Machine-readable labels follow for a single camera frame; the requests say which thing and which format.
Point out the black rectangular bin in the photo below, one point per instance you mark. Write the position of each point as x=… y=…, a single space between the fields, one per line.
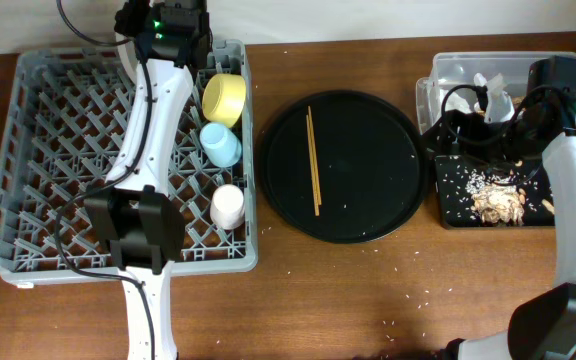
x=448 y=168

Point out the round black tray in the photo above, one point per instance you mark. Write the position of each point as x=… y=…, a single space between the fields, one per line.
x=373 y=168

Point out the light blue plastic cup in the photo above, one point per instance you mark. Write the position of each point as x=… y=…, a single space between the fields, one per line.
x=221 y=145

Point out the grey dishwasher rack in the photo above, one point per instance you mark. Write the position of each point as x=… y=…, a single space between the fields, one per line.
x=67 y=115

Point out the grey round plate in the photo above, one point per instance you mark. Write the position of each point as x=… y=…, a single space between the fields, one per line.
x=127 y=57

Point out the food leftovers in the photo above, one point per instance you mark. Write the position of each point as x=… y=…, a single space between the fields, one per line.
x=522 y=197

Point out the clear plastic bin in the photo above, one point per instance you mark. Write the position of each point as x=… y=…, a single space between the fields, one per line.
x=457 y=68

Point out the wooden chopstick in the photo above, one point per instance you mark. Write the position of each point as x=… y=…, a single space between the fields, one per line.
x=312 y=168
x=314 y=156

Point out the white napkin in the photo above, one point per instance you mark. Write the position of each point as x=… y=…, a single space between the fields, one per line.
x=456 y=106

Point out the pink plastic cup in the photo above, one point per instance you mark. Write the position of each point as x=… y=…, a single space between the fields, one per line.
x=227 y=210

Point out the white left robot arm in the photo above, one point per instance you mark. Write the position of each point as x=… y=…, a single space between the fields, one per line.
x=132 y=215

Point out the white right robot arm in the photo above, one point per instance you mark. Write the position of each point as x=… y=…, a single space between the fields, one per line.
x=502 y=138

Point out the yellow plastic bowl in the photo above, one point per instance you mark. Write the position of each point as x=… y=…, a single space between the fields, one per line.
x=224 y=98

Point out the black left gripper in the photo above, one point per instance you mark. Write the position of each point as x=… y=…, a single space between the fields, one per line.
x=131 y=19

